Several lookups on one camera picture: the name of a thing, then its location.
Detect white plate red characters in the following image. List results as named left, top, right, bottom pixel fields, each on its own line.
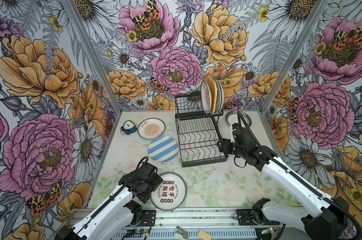
left=151, top=173, right=187, bottom=211

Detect black wire dish rack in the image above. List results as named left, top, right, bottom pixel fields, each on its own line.
left=175, top=91, right=228, bottom=168

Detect orange sunburst plate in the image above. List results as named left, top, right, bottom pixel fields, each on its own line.
left=201, top=81, right=212, bottom=115
left=138, top=118, right=166, bottom=140

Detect yellow woven square plate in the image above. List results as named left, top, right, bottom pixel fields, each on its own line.
left=205, top=76, right=218, bottom=114

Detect white floral plate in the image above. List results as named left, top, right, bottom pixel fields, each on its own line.
left=219, top=82, right=224, bottom=111

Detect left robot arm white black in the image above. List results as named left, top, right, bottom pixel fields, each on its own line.
left=55, top=157, right=163, bottom=240

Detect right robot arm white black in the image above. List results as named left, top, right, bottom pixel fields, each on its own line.
left=217, top=127, right=350, bottom=240

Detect small green rimmed plate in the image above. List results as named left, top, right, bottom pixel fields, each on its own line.
left=225, top=111, right=252, bottom=127

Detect blue white striped plate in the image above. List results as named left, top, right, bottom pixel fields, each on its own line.
left=148, top=136, right=179, bottom=163

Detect small teal cup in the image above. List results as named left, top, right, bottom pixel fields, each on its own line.
left=121, top=120, right=138, bottom=135

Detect grey clip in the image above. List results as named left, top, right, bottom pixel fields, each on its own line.
left=173, top=226, right=189, bottom=240

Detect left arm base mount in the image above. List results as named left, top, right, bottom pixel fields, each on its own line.
left=130, top=210, right=157, bottom=227

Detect aluminium front rail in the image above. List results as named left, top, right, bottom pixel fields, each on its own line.
left=65, top=207, right=322, bottom=231

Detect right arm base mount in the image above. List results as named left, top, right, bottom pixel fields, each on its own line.
left=232, top=209, right=280, bottom=226

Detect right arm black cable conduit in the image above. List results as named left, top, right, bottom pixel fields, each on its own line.
left=236, top=111, right=362, bottom=240

